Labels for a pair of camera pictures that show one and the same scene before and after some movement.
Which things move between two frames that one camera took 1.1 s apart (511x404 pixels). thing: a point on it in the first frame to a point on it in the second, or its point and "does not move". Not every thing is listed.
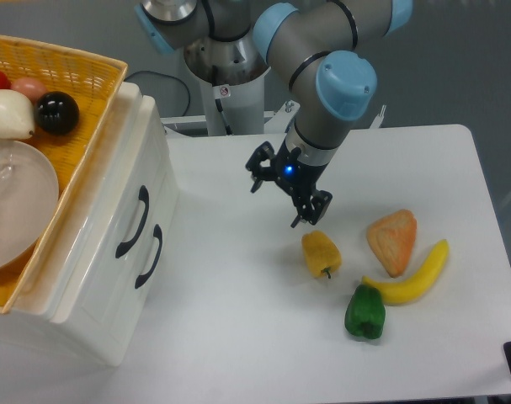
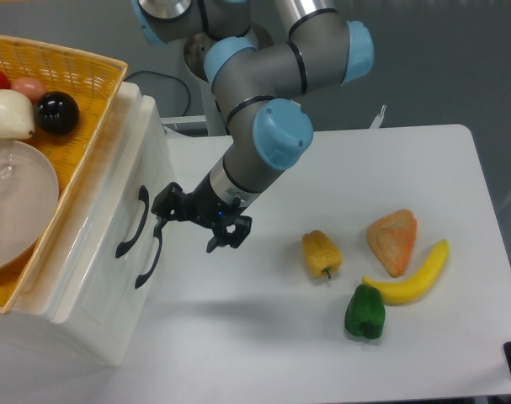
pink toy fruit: (31, 86) does not move
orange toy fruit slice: (392, 237) does not move
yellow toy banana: (404, 290) does not move
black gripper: (296, 176) to (204, 206)
